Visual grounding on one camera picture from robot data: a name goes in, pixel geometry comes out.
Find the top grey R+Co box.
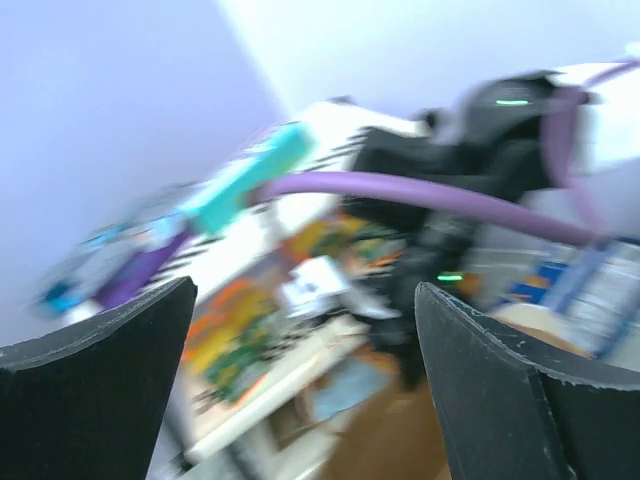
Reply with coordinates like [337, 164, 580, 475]
[33, 221, 141, 317]

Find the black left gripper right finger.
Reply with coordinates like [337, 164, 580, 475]
[415, 283, 639, 480]

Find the stack of green paper cups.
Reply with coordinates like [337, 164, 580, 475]
[488, 303, 591, 358]

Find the blue chips bag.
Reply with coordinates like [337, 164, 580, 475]
[497, 238, 639, 360]

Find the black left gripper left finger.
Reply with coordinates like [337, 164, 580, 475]
[1, 277, 197, 480]

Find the teal rectangular box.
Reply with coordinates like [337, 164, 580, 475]
[177, 122, 315, 235]

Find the cream three-tier shelf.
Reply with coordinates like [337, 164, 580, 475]
[64, 97, 436, 461]

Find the purple grey R+Co box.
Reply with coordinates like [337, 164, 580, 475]
[92, 227, 193, 309]

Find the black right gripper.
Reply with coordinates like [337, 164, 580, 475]
[349, 127, 546, 391]

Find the brown paper bag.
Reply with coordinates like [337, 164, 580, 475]
[318, 380, 451, 480]

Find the green yellow box far left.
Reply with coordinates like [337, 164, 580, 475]
[182, 277, 282, 404]

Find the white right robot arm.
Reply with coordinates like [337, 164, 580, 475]
[339, 60, 639, 388]

